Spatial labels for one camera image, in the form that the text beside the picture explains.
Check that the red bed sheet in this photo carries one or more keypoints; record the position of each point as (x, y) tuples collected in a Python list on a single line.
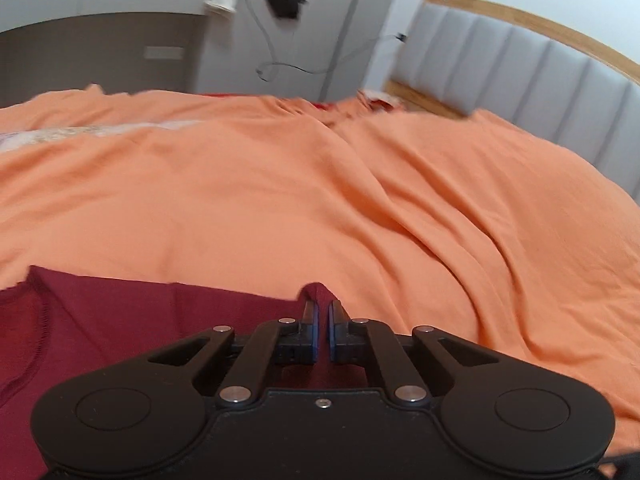
[(322, 105)]

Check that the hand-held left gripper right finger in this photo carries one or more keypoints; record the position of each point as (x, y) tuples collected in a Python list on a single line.
[(333, 332)]

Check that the orange blanket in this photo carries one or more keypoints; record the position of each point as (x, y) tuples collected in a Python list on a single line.
[(300, 185)]

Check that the dark red garment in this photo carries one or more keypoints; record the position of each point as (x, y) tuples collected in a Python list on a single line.
[(125, 320)]

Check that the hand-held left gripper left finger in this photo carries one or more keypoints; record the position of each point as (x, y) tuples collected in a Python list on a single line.
[(312, 332)]

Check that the grey padded wooden headboard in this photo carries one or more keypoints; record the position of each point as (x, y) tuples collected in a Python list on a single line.
[(525, 90)]

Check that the pale patterned cloth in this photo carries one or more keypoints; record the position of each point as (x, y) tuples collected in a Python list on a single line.
[(75, 132)]

